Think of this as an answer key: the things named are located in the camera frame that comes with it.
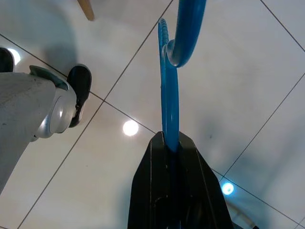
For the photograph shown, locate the black robot foot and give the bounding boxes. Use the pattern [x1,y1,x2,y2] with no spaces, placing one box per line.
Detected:
[0,47,15,73]
[67,63,93,129]

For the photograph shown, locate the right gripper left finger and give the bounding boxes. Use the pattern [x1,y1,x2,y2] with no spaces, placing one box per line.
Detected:
[127,131,176,229]

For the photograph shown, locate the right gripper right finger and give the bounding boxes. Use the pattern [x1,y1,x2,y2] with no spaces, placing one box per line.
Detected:
[175,132,234,229]

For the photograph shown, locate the white chair wooden legs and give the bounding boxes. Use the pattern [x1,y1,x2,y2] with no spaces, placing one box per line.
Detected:
[77,0,95,22]

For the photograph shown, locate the blue plastic hanger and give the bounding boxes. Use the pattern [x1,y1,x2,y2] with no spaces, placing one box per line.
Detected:
[156,0,208,154]

